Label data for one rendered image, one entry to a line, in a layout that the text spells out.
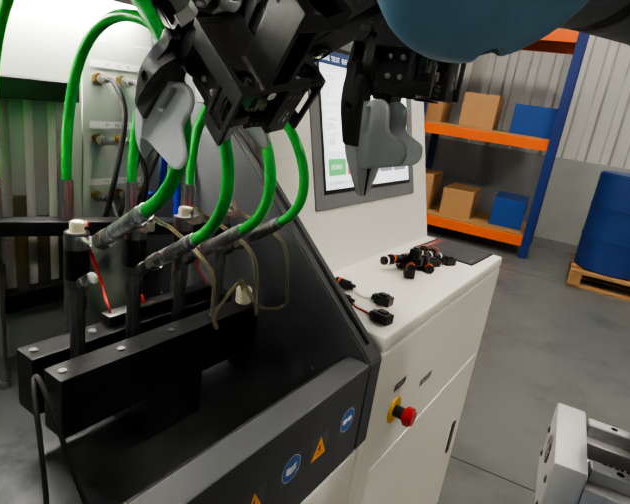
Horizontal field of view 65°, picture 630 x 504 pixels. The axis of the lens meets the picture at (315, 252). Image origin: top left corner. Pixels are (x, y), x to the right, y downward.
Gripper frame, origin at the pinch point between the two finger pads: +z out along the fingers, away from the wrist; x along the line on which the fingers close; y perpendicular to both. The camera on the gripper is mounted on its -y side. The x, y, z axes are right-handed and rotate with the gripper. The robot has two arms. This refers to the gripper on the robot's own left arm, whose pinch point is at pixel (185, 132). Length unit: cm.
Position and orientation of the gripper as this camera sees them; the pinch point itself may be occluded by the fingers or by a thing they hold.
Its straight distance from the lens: 46.8
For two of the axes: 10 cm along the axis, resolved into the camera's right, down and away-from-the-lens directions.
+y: 5.1, 8.4, -1.8
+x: 7.4, -3.2, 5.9
